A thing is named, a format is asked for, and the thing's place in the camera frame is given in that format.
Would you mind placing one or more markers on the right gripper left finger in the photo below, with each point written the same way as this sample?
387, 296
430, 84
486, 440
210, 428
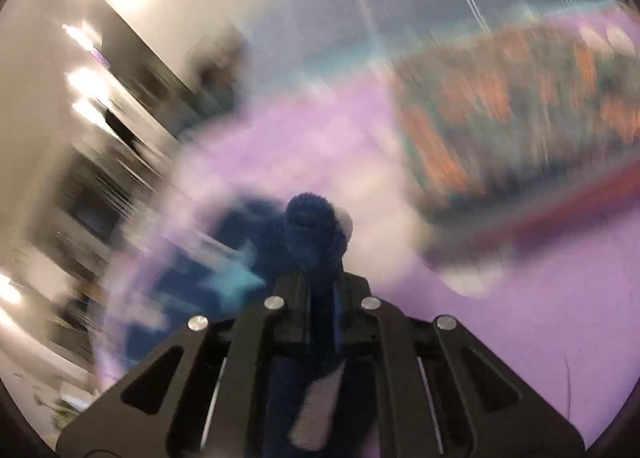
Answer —
201, 393

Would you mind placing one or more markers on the purple floral bed sheet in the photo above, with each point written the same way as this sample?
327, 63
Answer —
560, 304

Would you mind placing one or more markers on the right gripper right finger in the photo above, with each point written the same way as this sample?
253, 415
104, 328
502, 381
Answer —
432, 389

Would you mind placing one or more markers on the folded floral clothes stack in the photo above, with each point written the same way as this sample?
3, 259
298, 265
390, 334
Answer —
511, 132

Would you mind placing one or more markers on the navy star fleece baby jacket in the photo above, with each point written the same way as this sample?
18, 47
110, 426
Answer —
287, 259

